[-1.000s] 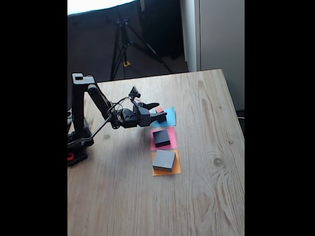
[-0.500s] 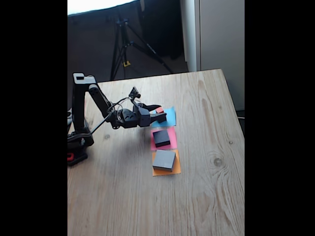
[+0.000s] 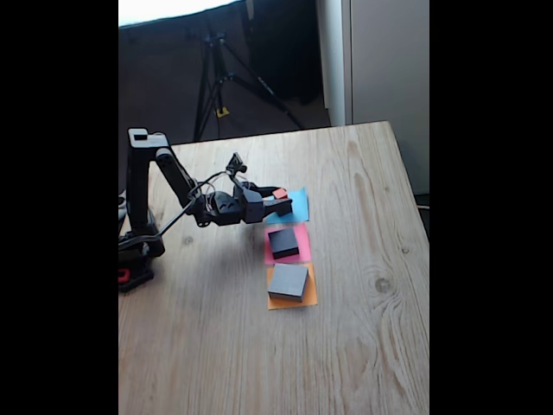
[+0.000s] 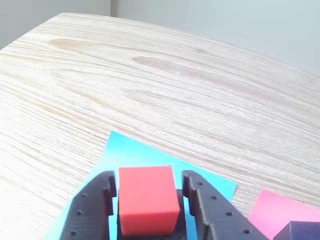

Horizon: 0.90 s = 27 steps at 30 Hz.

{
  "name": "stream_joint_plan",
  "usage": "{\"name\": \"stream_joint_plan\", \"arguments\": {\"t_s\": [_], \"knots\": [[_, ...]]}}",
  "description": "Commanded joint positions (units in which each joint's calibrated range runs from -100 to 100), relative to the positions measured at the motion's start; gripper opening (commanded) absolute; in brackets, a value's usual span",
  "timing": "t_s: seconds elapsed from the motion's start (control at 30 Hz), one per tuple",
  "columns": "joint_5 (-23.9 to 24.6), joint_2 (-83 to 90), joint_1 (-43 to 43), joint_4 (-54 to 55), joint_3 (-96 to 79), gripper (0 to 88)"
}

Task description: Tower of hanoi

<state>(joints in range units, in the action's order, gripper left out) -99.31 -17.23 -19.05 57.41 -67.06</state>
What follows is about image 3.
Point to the pink paper sheet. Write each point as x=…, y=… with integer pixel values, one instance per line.
x=304, y=246

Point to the red base clamp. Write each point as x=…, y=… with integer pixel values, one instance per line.
x=123, y=275

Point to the large black block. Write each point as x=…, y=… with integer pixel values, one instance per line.
x=287, y=281

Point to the orange paper sheet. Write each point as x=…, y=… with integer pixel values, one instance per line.
x=312, y=298

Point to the small red cube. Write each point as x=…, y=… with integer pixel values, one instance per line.
x=281, y=193

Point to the black tripod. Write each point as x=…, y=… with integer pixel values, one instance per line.
x=263, y=86

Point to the bare circuit board camera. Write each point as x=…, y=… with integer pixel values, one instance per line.
x=237, y=163

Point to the yellow tripod tag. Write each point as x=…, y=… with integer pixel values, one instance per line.
x=222, y=112

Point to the bright white panel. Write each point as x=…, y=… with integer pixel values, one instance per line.
x=173, y=8

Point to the medium black block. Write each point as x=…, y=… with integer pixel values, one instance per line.
x=283, y=242

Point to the blue paper sheet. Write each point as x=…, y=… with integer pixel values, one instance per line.
x=301, y=207

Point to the white cabinet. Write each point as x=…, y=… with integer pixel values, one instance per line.
x=389, y=65

